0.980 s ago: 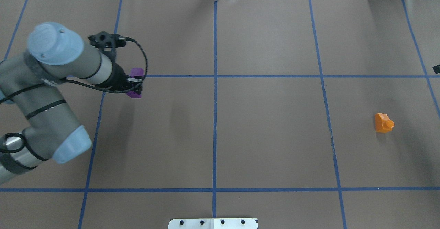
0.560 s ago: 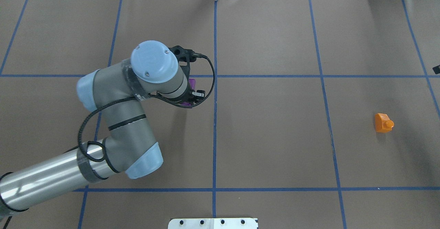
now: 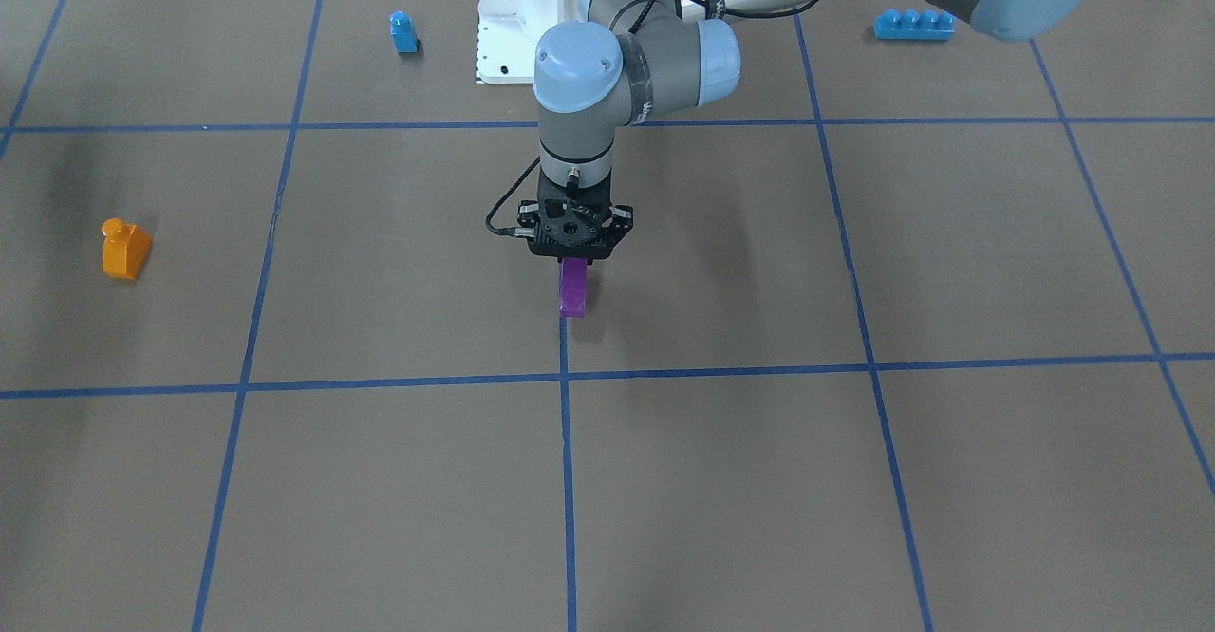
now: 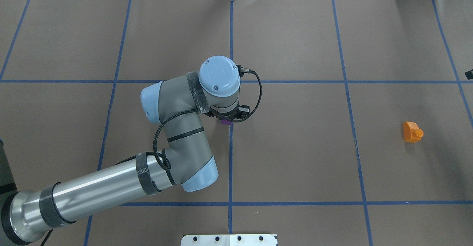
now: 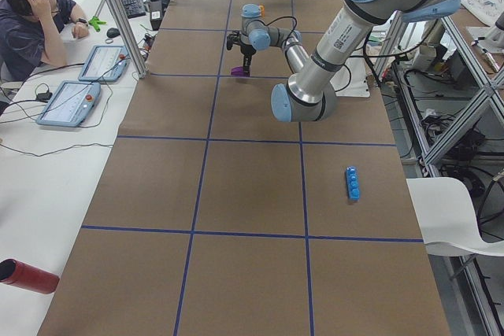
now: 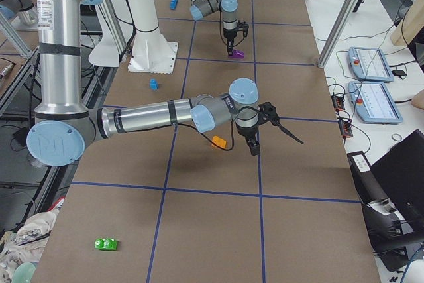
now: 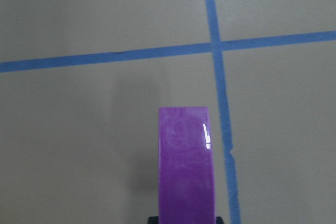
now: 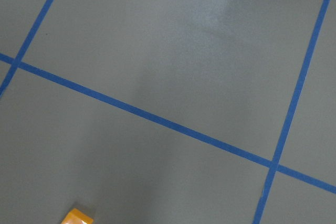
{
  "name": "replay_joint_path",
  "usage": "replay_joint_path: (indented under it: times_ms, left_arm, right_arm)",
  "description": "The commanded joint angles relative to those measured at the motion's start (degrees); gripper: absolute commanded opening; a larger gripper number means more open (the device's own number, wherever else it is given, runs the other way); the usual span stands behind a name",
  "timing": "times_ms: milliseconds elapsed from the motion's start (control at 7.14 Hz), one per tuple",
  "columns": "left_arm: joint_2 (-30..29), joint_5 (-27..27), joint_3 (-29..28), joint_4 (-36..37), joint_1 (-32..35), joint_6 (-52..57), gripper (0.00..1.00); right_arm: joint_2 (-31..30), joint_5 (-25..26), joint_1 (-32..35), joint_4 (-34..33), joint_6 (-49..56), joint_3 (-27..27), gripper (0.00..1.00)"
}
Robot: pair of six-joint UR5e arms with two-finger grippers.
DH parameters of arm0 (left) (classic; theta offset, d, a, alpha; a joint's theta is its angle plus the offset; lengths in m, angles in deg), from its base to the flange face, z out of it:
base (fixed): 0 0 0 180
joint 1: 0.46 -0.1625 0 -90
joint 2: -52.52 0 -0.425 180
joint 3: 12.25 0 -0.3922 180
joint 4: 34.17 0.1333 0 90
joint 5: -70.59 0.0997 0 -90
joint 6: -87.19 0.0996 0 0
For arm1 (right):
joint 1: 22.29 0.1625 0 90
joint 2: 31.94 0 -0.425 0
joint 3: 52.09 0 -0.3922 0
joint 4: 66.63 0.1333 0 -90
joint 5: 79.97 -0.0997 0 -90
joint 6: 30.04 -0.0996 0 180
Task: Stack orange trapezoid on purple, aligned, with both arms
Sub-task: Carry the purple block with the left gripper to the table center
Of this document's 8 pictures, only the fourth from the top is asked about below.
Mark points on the brown paper table cover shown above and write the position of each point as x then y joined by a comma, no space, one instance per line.
321,162

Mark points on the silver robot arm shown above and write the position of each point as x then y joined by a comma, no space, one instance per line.
180,155

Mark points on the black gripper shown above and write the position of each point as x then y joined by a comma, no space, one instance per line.
217,116

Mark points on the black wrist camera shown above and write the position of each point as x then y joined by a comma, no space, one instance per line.
242,112

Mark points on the purple trapezoid block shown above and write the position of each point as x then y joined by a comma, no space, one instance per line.
225,122

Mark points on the white metal base plate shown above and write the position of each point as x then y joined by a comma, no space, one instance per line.
230,240

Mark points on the orange trapezoid block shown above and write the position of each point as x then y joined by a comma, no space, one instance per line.
411,132

